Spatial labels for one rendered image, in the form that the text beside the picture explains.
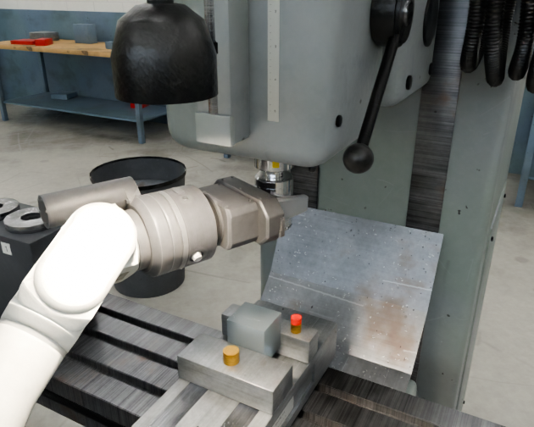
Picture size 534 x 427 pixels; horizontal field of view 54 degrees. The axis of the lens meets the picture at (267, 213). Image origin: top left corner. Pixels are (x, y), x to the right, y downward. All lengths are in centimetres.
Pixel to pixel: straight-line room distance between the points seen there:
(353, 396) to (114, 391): 37
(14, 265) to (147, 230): 49
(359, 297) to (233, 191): 48
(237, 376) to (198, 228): 24
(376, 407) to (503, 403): 150
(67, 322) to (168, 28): 26
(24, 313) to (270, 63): 31
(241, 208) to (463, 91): 48
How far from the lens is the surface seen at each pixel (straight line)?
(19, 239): 96
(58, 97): 680
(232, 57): 49
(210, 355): 74
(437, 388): 119
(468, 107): 93
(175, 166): 282
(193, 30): 36
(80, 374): 93
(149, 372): 90
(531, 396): 240
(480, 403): 229
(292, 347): 78
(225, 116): 50
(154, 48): 35
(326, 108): 50
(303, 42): 49
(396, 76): 67
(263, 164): 61
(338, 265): 104
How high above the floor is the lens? 148
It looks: 24 degrees down
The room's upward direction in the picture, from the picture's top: straight up
